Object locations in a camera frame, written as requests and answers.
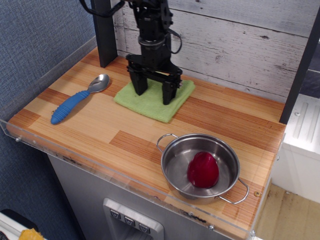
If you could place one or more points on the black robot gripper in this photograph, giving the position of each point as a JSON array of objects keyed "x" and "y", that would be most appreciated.
[{"x": 154, "y": 62}]

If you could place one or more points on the green microfiber cloth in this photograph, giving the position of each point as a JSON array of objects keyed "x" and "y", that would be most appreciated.
[{"x": 150, "y": 103}]

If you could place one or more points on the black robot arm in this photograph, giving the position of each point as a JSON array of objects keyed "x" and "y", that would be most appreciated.
[{"x": 153, "y": 19}]

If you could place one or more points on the small stainless steel pot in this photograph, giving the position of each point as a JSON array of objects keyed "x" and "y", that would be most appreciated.
[{"x": 177, "y": 155}]

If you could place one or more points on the red plastic pepper toy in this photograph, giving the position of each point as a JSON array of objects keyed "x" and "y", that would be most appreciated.
[{"x": 203, "y": 170}]

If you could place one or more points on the grey toy dishwasher cabinet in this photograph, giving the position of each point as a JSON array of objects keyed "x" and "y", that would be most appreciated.
[{"x": 86, "y": 193}]

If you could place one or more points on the silver button control panel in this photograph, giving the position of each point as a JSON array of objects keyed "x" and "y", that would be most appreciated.
[{"x": 130, "y": 221}]

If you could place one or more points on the clear acrylic table guard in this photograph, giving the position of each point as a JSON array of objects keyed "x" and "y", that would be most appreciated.
[{"x": 119, "y": 145}]

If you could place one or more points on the white toy sink counter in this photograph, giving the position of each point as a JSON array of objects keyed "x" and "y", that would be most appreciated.
[{"x": 297, "y": 165}]

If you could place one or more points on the blue handled metal spoon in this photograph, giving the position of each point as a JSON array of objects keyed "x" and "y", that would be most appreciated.
[{"x": 100, "y": 83}]

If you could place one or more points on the black left vertical post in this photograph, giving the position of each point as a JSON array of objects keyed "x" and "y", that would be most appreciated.
[{"x": 104, "y": 32}]

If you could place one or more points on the black vertical post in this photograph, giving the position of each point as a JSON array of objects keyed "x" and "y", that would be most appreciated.
[
  {"x": 303, "y": 67},
  {"x": 104, "y": 32}
]

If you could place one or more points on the black right vertical post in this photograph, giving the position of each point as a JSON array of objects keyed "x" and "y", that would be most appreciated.
[{"x": 303, "y": 67}]

